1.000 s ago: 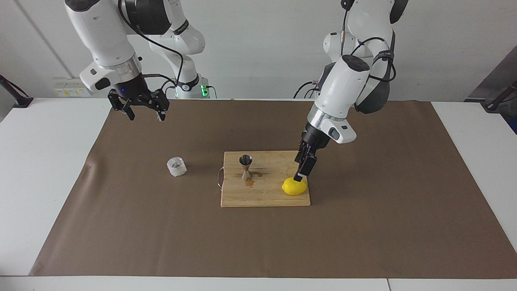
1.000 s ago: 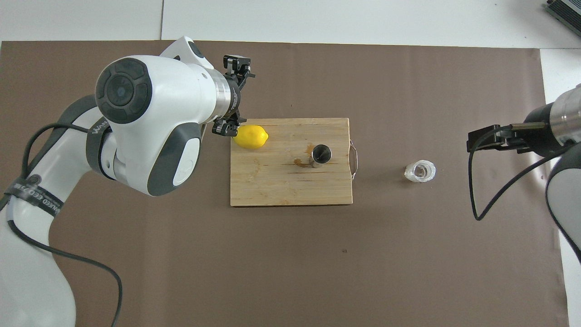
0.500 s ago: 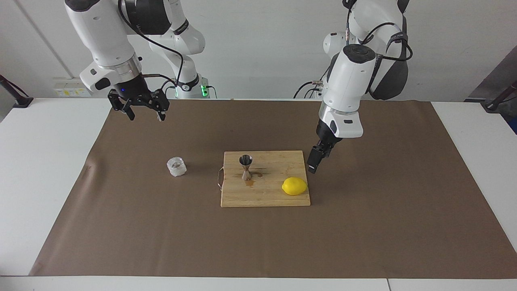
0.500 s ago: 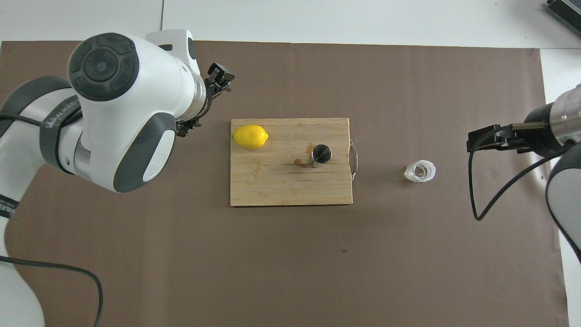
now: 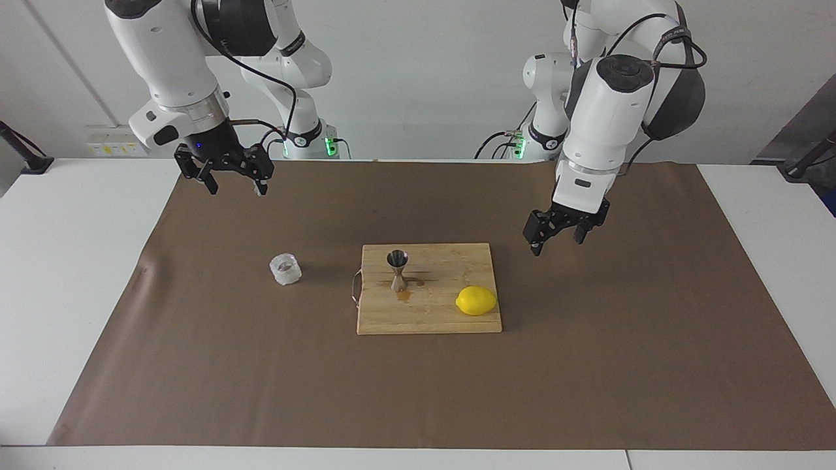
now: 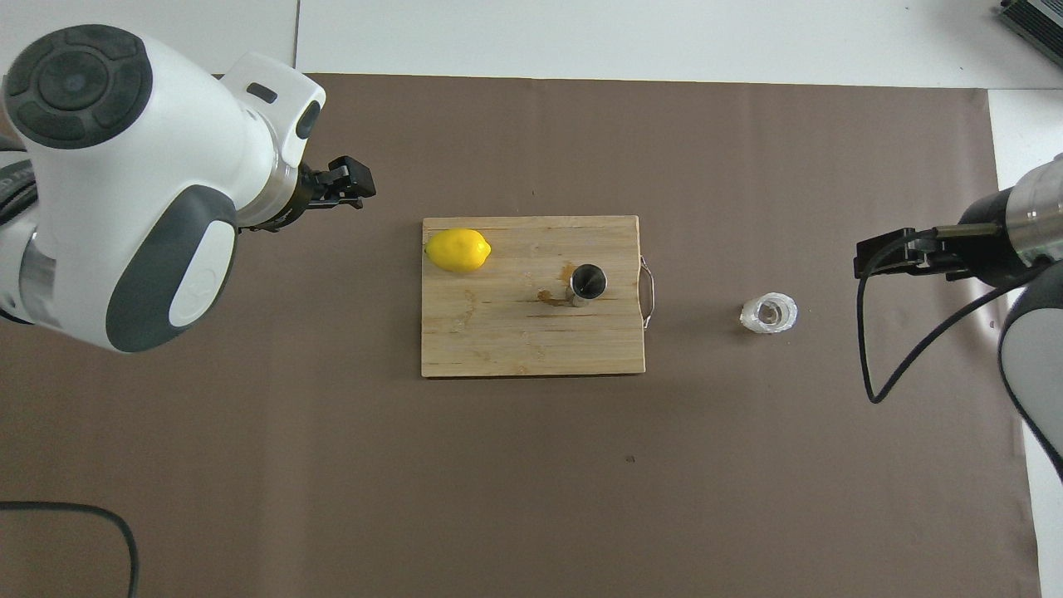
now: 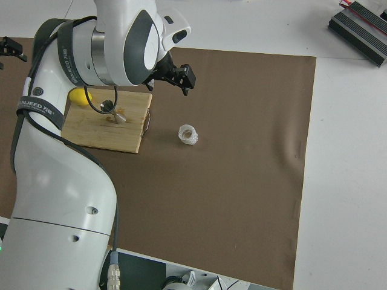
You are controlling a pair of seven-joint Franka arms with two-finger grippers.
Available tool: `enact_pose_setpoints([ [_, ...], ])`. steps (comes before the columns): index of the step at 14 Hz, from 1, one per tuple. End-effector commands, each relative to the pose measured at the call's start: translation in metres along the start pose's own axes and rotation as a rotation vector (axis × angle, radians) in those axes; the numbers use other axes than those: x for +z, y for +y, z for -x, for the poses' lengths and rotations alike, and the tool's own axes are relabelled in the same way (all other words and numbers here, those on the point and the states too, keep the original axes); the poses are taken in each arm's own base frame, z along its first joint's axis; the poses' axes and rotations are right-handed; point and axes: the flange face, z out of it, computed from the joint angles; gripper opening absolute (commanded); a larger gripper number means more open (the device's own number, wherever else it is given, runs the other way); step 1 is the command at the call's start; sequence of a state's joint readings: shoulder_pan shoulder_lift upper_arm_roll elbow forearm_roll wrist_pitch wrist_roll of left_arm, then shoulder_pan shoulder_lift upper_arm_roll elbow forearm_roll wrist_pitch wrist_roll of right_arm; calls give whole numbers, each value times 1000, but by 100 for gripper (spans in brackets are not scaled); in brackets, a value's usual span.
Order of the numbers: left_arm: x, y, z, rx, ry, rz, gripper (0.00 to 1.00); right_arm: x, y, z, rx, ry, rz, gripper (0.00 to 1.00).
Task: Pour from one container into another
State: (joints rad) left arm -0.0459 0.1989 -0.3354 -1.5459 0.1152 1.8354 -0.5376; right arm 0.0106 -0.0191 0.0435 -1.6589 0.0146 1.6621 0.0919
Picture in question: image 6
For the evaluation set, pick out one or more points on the wooden cutting board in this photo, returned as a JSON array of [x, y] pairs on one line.
[[498, 332]]

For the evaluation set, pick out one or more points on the grey ribbed device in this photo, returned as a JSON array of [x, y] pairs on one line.
[[1034, 25]]

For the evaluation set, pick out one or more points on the brown paper table mat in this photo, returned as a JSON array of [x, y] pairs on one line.
[[332, 465]]

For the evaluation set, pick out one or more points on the small clear glass cup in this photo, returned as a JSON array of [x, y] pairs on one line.
[[769, 314]]

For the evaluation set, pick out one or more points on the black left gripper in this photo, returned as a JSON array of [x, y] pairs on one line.
[[314, 193]]

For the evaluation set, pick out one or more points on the yellow lemon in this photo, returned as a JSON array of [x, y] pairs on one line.
[[457, 251]]

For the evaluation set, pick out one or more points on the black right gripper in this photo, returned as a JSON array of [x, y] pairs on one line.
[[992, 249]]

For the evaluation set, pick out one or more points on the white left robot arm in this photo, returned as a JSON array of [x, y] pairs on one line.
[[124, 166]]

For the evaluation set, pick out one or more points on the steel double jigger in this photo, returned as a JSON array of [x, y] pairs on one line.
[[588, 282]]

